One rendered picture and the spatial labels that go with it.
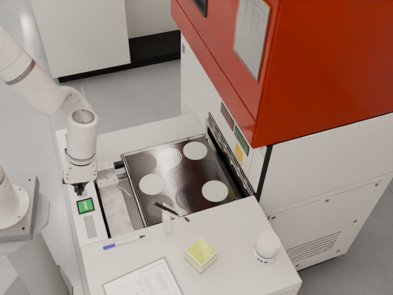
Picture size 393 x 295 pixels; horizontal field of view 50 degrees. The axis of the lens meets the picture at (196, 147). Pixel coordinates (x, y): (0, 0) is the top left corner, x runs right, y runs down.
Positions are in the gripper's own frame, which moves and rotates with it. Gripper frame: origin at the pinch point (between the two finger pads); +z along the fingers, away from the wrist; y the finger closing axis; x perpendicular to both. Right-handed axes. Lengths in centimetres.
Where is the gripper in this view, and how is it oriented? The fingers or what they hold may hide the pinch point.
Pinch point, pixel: (79, 188)
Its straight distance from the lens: 143.6
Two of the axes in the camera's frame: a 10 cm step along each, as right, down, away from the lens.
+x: 3.5, 7.1, -6.2
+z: -2.3, 7.0, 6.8
